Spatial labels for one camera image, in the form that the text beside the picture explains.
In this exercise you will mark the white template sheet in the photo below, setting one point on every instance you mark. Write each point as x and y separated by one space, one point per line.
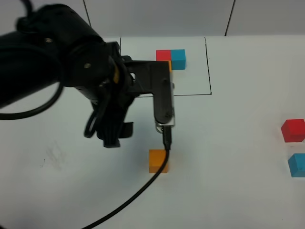
194 80

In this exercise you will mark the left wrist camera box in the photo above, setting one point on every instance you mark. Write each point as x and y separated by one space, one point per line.
152 77

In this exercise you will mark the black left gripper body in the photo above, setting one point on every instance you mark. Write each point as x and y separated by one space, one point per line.
96 70

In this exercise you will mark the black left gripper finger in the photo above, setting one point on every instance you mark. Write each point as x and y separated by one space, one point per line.
111 133

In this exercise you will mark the template red cube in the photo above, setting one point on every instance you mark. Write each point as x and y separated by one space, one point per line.
163 55

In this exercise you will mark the template blue cube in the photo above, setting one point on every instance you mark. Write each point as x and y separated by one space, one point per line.
178 59

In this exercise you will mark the template orange cube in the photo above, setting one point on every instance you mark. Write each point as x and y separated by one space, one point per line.
170 66

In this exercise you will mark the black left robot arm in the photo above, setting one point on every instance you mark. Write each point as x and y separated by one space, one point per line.
54 44

